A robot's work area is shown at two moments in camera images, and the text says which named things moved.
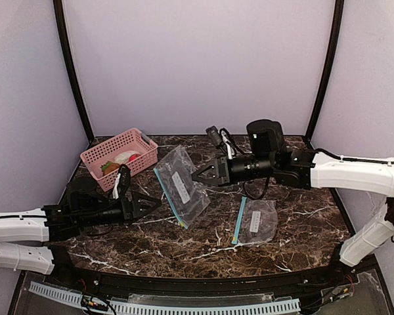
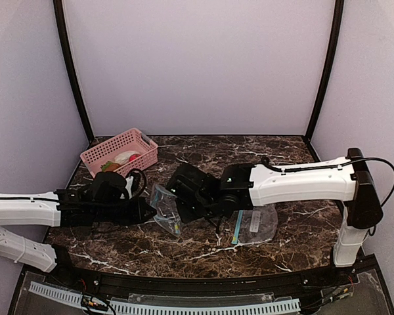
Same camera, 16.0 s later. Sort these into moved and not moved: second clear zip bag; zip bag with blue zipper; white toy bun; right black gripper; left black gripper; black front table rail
Moved: zip bag with blue zipper; right black gripper
Not moved: white toy bun; second clear zip bag; black front table rail; left black gripper
